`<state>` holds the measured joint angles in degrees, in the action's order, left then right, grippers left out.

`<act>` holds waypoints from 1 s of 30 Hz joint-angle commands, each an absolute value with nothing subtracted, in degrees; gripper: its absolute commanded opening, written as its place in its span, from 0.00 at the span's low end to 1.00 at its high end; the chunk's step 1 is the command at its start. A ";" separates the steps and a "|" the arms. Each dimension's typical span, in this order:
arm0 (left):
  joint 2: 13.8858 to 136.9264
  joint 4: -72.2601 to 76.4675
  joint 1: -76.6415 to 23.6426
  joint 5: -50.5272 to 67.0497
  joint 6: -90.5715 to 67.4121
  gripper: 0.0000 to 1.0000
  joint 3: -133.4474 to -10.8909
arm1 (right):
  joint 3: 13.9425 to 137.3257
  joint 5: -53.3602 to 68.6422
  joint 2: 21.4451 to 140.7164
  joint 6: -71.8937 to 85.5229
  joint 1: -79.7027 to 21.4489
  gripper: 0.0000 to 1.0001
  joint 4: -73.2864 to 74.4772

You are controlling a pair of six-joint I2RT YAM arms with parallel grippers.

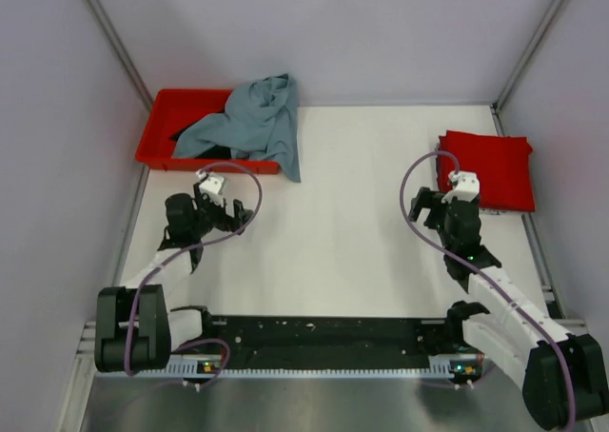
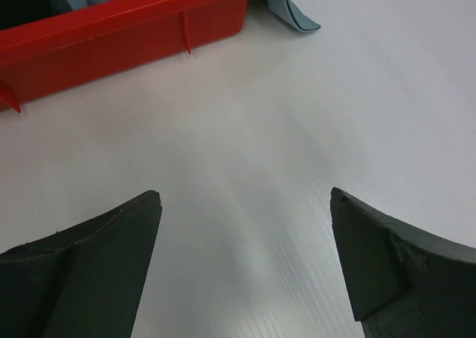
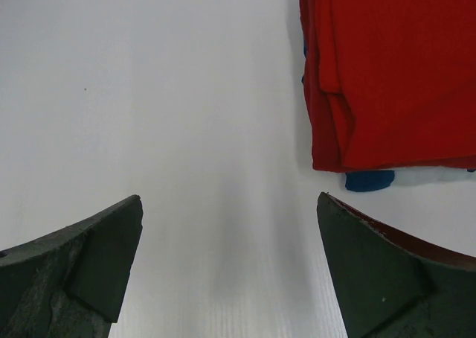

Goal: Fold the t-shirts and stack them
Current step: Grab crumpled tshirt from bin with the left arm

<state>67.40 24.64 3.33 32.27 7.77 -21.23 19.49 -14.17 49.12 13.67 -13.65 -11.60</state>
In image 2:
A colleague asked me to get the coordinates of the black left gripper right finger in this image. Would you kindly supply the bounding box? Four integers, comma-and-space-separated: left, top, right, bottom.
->
330, 188, 475, 337

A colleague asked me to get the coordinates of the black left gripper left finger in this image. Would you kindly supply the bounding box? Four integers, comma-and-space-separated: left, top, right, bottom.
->
1, 191, 162, 337

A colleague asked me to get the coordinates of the red plastic bin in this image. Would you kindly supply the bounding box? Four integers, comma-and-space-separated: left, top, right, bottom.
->
1, 0, 248, 111

